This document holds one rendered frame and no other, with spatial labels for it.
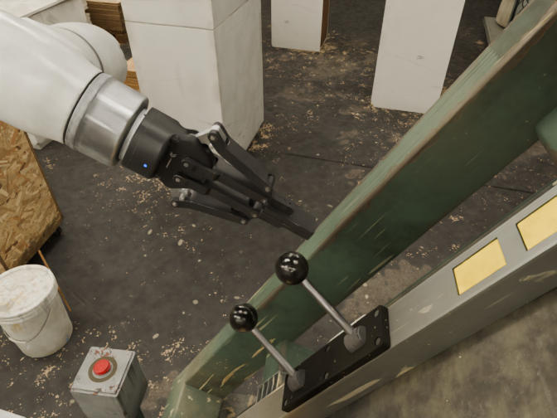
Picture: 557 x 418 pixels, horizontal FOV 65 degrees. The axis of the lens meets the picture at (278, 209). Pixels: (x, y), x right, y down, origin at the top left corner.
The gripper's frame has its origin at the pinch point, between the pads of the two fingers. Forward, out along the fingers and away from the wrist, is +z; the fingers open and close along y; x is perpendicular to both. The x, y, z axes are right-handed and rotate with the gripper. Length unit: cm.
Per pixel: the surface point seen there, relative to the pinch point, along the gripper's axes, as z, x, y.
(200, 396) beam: 15, -8, 69
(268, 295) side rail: 10.4, -9.5, 26.6
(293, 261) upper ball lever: 0.7, 8.4, -1.7
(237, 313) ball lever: 0.1, 8.5, 10.7
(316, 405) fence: 12.7, 15.4, 11.2
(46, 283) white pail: -42, -74, 163
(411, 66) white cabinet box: 117, -330, 63
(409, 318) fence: 11.4, 13.6, -7.0
